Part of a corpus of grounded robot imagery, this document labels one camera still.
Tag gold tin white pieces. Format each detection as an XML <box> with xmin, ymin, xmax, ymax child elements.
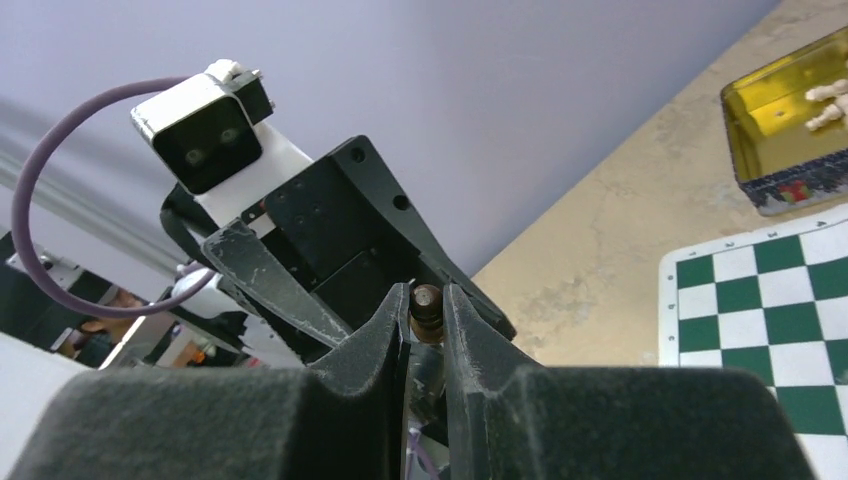
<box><xmin>720</xmin><ymin>28</ymin><xmax>847</xmax><ymax>216</ymax></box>

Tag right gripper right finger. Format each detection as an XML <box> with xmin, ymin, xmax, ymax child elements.
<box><xmin>443</xmin><ymin>285</ymin><xmax>813</xmax><ymax>479</ymax></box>

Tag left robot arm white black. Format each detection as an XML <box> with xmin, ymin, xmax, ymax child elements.
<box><xmin>176</xmin><ymin>135</ymin><xmax>516</xmax><ymax>362</ymax></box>

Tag green white chess mat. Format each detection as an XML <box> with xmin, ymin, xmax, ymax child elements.
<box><xmin>658</xmin><ymin>205</ymin><xmax>847</xmax><ymax>479</ymax></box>

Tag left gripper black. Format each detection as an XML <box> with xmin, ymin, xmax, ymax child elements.
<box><xmin>160</xmin><ymin>135</ymin><xmax>517</xmax><ymax>365</ymax></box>

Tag white chess pieces pile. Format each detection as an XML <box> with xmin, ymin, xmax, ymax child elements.
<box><xmin>804</xmin><ymin>79</ymin><xmax>847</xmax><ymax>132</ymax></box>

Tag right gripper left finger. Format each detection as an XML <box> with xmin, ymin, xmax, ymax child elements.
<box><xmin>10</xmin><ymin>283</ymin><xmax>409</xmax><ymax>479</ymax></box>

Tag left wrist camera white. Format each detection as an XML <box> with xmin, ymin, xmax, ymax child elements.
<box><xmin>131</xmin><ymin>59</ymin><xmax>313</xmax><ymax>226</ymax></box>

